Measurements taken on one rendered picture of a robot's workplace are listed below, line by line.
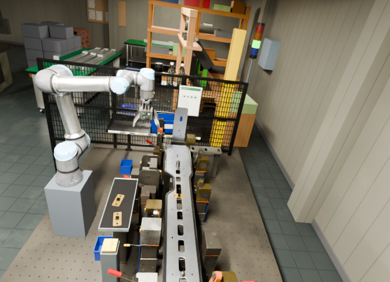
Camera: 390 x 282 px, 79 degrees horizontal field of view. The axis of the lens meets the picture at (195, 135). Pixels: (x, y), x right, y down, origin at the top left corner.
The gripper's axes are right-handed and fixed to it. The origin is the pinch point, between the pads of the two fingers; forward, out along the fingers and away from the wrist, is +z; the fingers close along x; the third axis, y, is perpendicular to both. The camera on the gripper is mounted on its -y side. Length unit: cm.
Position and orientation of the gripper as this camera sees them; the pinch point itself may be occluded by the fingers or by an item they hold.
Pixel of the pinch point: (146, 127)
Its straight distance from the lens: 146.7
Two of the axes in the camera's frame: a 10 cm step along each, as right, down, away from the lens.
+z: -1.2, 8.8, 4.7
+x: 9.9, 0.7, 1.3
